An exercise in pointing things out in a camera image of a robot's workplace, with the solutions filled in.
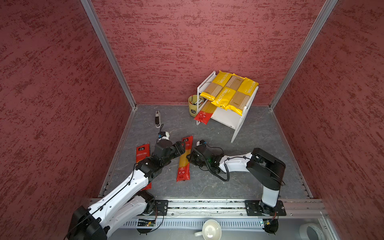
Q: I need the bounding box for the red spaghetti bag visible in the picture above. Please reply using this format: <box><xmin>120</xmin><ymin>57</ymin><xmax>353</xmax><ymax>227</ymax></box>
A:
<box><xmin>135</xmin><ymin>143</ymin><xmax>153</xmax><ymax>191</ymax></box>
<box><xmin>194</xmin><ymin>101</ymin><xmax>217</xmax><ymax>125</ymax></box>
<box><xmin>177</xmin><ymin>136</ymin><xmax>193</xmax><ymax>182</ymax></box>

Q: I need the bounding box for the white two-tier shelf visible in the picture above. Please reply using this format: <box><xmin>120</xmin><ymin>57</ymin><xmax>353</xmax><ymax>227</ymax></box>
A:
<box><xmin>197</xmin><ymin>71</ymin><xmax>259</xmax><ymax>143</ymax></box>

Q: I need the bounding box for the yellow pasta bag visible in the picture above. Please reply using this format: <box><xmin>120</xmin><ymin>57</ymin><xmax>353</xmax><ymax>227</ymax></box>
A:
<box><xmin>225</xmin><ymin>78</ymin><xmax>259</xmax><ymax>116</ymax></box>
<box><xmin>198</xmin><ymin>71</ymin><xmax>233</xmax><ymax>101</ymax></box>
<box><xmin>212</xmin><ymin>75</ymin><xmax>245</xmax><ymax>109</ymax></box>

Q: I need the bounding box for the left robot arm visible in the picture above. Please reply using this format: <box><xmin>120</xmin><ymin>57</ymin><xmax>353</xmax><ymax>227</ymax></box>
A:
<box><xmin>65</xmin><ymin>139</ymin><xmax>185</xmax><ymax>240</ymax></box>

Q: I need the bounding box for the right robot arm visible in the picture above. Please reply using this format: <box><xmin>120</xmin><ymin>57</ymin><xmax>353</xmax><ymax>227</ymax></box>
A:
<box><xmin>187</xmin><ymin>144</ymin><xmax>286</xmax><ymax>217</ymax></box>

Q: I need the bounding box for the black white stapler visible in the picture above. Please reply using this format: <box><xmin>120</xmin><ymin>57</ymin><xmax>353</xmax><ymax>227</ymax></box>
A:
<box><xmin>155</xmin><ymin>111</ymin><xmax>162</xmax><ymax>129</ymax></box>

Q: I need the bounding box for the yellow pen cup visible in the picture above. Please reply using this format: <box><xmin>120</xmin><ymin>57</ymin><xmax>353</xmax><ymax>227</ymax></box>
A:
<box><xmin>188</xmin><ymin>95</ymin><xmax>205</xmax><ymax>117</ymax></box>

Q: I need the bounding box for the white cup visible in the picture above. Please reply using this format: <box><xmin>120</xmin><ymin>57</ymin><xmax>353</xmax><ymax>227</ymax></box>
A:
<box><xmin>194</xmin><ymin>220</ymin><xmax>222</xmax><ymax>240</ymax></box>

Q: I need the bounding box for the white tape roll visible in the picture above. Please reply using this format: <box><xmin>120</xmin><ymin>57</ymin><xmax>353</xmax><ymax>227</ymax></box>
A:
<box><xmin>299</xmin><ymin>223</ymin><xmax>327</xmax><ymax>240</ymax></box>

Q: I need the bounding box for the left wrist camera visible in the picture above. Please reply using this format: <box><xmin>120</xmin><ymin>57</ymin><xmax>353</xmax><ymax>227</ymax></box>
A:
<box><xmin>157</xmin><ymin>131</ymin><xmax>170</xmax><ymax>142</ymax></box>

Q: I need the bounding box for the aluminium mounting rail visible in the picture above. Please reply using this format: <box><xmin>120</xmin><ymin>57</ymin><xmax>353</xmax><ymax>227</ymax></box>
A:
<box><xmin>157</xmin><ymin>198</ymin><xmax>329</xmax><ymax>219</ymax></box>

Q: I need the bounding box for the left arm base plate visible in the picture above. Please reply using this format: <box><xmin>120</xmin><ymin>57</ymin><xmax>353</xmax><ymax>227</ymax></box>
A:
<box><xmin>141</xmin><ymin>200</ymin><xmax>169</xmax><ymax>217</ymax></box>

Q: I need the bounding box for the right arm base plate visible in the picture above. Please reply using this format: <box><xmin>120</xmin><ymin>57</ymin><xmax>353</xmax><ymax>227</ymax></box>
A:
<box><xmin>244</xmin><ymin>200</ymin><xmax>287</xmax><ymax>217</ymax></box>

